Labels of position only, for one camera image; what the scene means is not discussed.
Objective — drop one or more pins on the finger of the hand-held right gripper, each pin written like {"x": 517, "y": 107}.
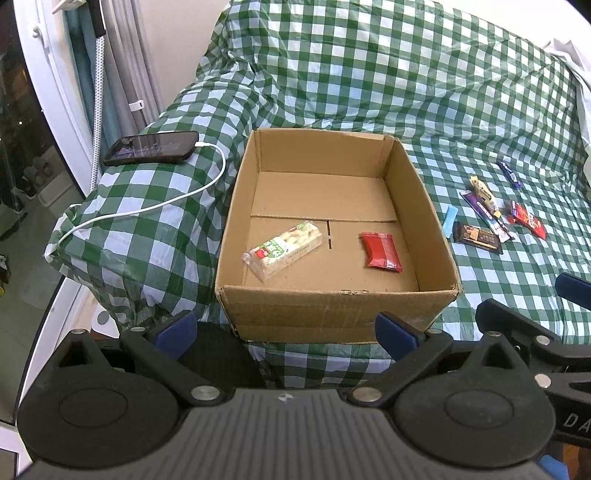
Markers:
{"x": 572, "y": 283}
{"x": 535, "y": 325}

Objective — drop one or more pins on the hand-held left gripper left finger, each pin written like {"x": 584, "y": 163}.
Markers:
{"x": 178, "y": 331}

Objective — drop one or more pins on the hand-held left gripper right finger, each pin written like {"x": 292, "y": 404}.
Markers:
{"x": 396, "y": 331}

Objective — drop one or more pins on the red packet with orange figure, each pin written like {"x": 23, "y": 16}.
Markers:
{"x": 528, "y": 220}

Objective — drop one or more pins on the red white blue snack bar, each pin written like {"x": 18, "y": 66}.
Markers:
{"x": 502, "y": 230}

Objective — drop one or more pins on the dark brown chocolate packet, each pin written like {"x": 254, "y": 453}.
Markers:
{"x": 478, "y": 237}

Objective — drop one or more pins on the light blue snack packet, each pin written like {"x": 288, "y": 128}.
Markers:
{"x": 449, "y": 222}

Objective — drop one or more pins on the blue purple snack bar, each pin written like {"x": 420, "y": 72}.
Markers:
{"x": 509, "y": 174}

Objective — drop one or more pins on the brown cardboard box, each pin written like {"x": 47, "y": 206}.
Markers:
{"x": 323, "y": 194}

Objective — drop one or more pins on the plain red snack packet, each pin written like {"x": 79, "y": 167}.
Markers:
{"x": 381, "y": 249}

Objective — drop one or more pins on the small orange snack bar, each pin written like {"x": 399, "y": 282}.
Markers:
{"x": 496, "y": 213}

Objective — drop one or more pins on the cream yellow snack bar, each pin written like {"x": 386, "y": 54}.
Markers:
{"x": 481, "y": 190}

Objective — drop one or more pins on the green and white snack packet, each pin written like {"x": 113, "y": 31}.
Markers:
{"x": 284, "y": 249}

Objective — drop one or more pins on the black smartphone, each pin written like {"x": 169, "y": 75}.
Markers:
{"x": 150, "y": 147}

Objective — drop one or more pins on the dark shoes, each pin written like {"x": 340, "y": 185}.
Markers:
{"x": 32, "y": 177}

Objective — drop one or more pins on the white curtain clip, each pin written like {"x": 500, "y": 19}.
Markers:
{"x": 136, "y": 105}

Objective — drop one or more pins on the green checked blanket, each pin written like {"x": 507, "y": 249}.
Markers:
{"x": 369, "y": 69}

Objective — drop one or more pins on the grey curtain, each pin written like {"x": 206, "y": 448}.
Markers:
{"x": 131, "y": 50}

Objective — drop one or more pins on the white window frame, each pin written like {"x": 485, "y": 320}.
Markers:
{"x": 55, "y": 83}

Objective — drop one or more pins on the black camera on clamp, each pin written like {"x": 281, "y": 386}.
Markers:
{"x": 69, "y": 4}

